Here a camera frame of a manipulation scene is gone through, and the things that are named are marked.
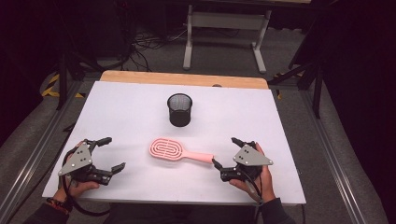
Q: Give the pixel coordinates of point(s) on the wooden table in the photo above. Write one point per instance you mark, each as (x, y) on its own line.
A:
(183, 79)

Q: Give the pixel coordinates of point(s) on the black metal stand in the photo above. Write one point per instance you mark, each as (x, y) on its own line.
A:
(63, 74)
(316, 84)

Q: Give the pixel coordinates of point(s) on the white table mat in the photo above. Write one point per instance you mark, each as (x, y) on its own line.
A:
(134, 118)

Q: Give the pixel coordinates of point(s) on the pink hairbrush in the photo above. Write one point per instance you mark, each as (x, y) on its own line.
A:
(166, 149)

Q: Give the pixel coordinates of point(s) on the grey metal table frame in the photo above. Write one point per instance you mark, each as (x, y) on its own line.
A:
(227, 20)

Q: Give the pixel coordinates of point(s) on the black mesh pen holder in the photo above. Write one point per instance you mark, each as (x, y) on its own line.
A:
(179, 112)

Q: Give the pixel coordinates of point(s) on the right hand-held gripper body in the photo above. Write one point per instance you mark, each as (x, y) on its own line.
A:
(250, 158)

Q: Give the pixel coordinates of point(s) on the yellow black hazard tape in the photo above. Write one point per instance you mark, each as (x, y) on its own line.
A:
(49, 90)
(278, 93)

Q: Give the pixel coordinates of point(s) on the person's right hand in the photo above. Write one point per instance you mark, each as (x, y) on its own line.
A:
(266, 182)

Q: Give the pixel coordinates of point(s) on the person's left hand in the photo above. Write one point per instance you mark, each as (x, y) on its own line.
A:
(81, 187)

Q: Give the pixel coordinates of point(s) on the grey metal floor rail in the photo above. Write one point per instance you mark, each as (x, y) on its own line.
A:
(330, 158)
(34, 155)

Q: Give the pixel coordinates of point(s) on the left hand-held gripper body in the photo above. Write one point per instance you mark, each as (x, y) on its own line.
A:
(77, 160)

